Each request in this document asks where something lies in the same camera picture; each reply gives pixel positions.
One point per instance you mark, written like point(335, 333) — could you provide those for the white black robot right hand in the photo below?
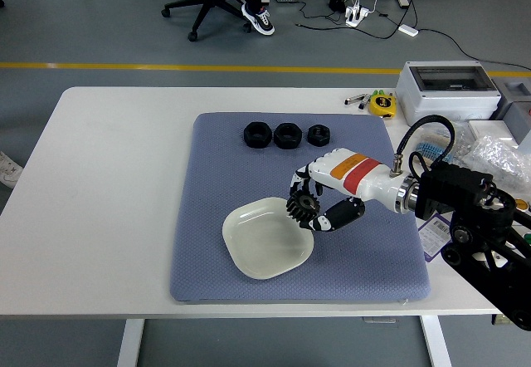
point(357, 172)

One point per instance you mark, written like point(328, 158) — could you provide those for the large black gear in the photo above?
point(295, 211)

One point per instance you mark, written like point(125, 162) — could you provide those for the small black hex nut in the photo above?
point(311, 138)

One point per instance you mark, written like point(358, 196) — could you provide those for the large black hex nut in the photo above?
point(247, 135)
point(277, 137)

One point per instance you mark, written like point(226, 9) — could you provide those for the white flat box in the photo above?
point(485, 128)

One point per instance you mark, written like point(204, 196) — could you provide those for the yellow tape measure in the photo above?
point(381, 105)

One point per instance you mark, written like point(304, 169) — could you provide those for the silver black marker pen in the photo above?
point(352, 100)

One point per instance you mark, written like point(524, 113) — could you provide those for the blue resistor tape strip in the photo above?
point(427, 149)

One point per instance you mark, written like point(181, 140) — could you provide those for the green capped connector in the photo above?
point(376, 93)

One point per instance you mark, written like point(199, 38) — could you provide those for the purple edged label card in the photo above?
point(431, 238)

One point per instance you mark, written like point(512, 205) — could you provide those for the blue-grey textured mat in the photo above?
point(249, 167)

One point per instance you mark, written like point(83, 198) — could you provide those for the white square plate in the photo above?
point(261, 246)

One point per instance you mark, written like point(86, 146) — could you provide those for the bag of clear parts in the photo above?
point(493, 155)

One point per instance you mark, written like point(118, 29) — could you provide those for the grey table control panel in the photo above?
point(379, 320)

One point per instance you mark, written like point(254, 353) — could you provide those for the white power adapter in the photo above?
point(408, 30)

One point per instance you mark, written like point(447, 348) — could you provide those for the white power strip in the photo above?
point(357, 15)

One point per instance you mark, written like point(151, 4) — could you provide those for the yellow push button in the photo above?
point(522, 206)

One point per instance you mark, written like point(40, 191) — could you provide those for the grey metal device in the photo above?
point(518, 114)

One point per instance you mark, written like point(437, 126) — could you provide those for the black power brick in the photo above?
point(336, 1)

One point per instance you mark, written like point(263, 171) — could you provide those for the green push button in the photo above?
point(528, 239)

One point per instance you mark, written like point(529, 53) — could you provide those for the seated person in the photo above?
point(257, 14)

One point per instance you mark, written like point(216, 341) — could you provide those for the white table leg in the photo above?
point(435, 342)
point(130, 342)

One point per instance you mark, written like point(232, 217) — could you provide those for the beige socket strip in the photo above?
point(500, 319)

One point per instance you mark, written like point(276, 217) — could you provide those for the black office chair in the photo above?
point(207, 1)

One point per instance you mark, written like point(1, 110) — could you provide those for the standing person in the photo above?
point(8, 172)

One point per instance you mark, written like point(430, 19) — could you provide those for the grey electrical enclosure box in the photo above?
point(448, 101)

